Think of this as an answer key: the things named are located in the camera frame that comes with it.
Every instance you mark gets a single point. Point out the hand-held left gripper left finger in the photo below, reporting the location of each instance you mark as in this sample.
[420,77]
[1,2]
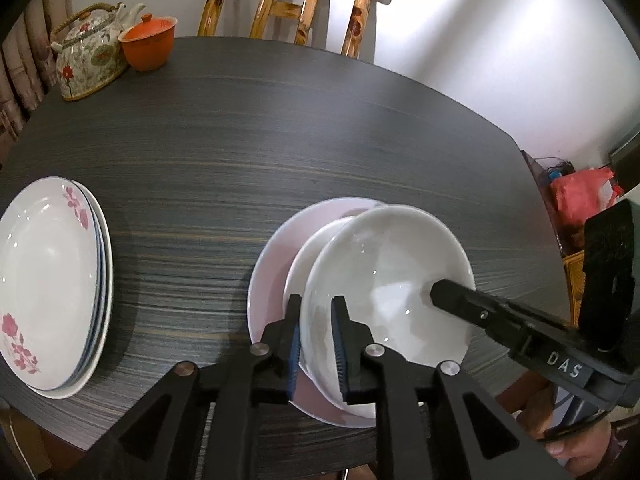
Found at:
[294,360]

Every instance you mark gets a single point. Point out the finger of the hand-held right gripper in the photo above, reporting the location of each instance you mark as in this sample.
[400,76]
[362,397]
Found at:
[475,310]

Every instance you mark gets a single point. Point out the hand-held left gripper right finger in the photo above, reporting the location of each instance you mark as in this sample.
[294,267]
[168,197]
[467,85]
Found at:
[340,355]

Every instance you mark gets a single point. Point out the large white bowl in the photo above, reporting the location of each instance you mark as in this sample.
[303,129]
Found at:
[270,270]

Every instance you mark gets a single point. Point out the small floral white bowl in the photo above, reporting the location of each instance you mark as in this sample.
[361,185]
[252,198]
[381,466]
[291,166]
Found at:
[390,270]

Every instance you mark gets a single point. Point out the pink patterned bowl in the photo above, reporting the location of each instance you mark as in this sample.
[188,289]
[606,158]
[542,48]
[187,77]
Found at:
[310,260]

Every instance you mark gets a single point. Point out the blue-rimmed pink flower plate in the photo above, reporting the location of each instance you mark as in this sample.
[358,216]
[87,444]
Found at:
[45,285]

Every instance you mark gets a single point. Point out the person's right hand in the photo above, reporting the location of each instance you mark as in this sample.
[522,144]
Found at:
[580,452]

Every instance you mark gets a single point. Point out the red plastic bag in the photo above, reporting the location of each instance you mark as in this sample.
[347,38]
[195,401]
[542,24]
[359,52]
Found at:
[580,200]

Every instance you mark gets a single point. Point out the dark framed object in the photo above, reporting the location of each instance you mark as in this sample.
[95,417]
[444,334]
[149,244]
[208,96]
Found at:
[625,165]

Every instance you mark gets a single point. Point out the white pink flower plate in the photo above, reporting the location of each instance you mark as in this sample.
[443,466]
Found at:
[98,240]

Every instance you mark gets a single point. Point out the orange lidded cup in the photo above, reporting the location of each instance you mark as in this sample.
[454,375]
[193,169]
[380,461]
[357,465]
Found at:
[147,45]

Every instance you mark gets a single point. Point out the floral ceramic teapot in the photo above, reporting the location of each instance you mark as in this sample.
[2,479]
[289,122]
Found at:
[90,55]

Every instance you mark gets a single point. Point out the beige curtain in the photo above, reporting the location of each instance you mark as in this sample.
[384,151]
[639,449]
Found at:
[22,80]

